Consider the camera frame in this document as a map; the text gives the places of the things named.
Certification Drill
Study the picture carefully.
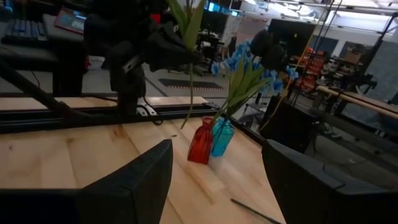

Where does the black keyboard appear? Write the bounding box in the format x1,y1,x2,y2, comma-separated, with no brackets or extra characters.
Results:
1,19,47,44

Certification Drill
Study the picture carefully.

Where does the wooden bench beam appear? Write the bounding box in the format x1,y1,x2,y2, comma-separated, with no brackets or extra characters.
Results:
317,85,398,121

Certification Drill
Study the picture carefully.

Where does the yellow artificial tulip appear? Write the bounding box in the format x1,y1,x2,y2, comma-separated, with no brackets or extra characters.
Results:
166,0,206,130

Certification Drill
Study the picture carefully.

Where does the black desk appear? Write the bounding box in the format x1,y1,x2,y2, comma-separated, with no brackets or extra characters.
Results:
0,14,90,97

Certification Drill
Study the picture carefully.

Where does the black computer monitor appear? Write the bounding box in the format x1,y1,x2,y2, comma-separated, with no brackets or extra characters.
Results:
267,18,317,63

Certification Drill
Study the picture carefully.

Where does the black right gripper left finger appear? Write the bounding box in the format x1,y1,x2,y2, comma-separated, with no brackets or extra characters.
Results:
0,139,174,224

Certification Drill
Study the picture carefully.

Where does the black floor cable cover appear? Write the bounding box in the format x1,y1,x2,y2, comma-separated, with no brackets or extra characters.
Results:
158,78,225,91

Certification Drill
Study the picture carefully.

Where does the black equipment box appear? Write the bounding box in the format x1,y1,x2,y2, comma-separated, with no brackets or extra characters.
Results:
259,95,321,153

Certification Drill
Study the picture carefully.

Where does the large blue flower bunch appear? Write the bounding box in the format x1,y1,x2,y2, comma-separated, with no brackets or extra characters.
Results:
211,39,299,125

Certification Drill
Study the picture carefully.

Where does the yellow hanging cable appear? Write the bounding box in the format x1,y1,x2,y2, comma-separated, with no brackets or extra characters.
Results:
259,18,324,131

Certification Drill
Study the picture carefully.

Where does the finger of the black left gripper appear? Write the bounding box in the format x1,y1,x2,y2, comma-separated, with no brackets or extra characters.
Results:
166,29,192,57
158,55,201,72

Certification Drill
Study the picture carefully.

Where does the red glass vase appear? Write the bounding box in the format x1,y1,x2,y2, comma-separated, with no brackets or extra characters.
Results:
187,116,215,165

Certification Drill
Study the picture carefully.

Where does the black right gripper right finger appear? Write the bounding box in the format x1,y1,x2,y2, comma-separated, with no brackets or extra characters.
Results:
262,139,398,224

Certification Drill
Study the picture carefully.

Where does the teal glass vase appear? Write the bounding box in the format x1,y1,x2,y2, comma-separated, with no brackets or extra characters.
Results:
211,118,236,157

